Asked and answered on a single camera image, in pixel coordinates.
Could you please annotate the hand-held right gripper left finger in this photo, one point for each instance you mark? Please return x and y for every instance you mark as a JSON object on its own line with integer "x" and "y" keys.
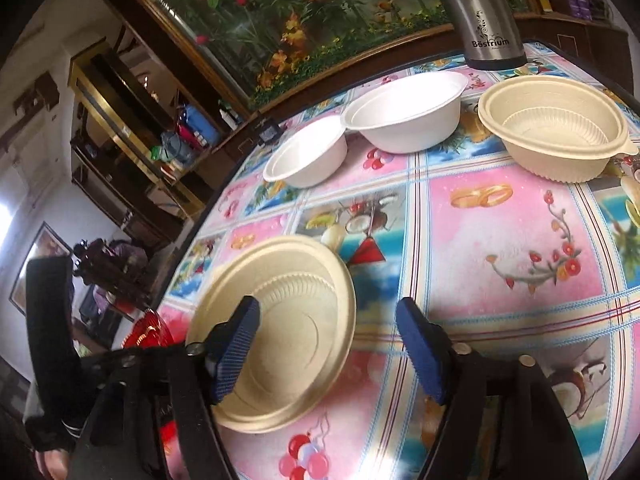
{"x": 234, "y": 352}

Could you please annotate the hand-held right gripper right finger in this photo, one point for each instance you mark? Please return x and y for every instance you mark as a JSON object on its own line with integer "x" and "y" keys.
{"x": 419, "y": 355}

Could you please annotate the beige ribbed plate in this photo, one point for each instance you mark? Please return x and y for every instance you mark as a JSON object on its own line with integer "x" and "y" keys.
{"x": 300, "y": 330}

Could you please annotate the small white bowl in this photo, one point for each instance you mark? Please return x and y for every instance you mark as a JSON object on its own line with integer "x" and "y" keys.
{"x": 310, "y": 152}

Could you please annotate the large white bowl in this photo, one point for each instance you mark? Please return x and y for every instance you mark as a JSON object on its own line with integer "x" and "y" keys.
{"x": 405, "y": 110}

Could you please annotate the beige ribbed bowl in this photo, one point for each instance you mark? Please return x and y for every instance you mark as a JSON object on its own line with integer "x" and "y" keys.
{"x": 550, "y": 125}

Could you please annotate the person's left forearm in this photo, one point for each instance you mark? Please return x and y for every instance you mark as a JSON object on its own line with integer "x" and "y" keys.
{"x": 50, "y": 430}

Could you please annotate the red plastic object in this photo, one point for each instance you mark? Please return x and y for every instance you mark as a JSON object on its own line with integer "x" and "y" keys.
{"x": 147, "y": 332}

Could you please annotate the colourful printed tablecloth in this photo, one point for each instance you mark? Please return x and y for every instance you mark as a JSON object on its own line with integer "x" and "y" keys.
{"x": 500, "y": 260}

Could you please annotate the brown shelf unit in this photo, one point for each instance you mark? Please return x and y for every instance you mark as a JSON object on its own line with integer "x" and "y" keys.
{"x": 115, "y": 125}

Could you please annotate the small black device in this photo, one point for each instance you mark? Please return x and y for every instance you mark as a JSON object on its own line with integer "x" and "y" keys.
{"x": 269, "y": 132}

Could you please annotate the white bottle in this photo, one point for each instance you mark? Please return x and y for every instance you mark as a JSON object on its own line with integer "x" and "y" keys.
{"x": 229, "y": 116}

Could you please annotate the stainless steel thermos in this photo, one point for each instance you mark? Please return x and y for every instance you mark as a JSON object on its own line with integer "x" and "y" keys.
{"x": 480, "y": 15}

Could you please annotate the aquarium with plants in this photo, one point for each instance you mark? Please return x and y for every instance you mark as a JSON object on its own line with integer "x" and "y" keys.
{"x": 310, "y": 5}

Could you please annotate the dark wooden cabinet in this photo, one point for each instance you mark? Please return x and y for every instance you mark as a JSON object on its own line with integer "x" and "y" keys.
{"x": 590, "y": 42}

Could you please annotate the framed wall picture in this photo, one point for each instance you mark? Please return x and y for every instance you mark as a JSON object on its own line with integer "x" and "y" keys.
{"x": 40, "y": 265}

